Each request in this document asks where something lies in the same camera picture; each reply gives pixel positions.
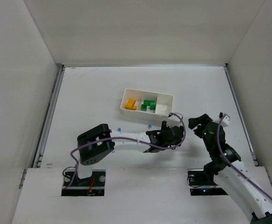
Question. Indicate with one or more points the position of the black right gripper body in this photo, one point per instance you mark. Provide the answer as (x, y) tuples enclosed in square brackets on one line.
[(204, 124)]

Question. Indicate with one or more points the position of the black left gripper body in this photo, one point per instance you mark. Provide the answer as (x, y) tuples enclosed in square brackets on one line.
[(175, 134)]

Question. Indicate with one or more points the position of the small green lego brick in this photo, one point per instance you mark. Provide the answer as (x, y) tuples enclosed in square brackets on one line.
[(143, 107)]

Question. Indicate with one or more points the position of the yellow curved lego brick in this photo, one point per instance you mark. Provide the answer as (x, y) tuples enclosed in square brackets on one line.
[(131, 102)]

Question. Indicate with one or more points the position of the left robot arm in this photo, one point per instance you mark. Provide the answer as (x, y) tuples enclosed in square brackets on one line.
[(97, 143)]

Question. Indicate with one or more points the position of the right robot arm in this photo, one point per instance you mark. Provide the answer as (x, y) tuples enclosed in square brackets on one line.
[(227, 170)]

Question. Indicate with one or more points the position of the white three-compartment plastic container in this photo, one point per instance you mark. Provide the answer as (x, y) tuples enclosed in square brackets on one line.
[(164, 105)]

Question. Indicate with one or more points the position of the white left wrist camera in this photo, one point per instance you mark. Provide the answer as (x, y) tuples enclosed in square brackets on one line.
[(174, 118)]

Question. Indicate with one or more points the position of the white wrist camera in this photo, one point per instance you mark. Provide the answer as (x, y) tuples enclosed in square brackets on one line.
[(224, 119), (174, 118)]

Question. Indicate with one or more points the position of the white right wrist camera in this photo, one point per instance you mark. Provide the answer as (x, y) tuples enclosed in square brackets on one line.
[(224, 119)]

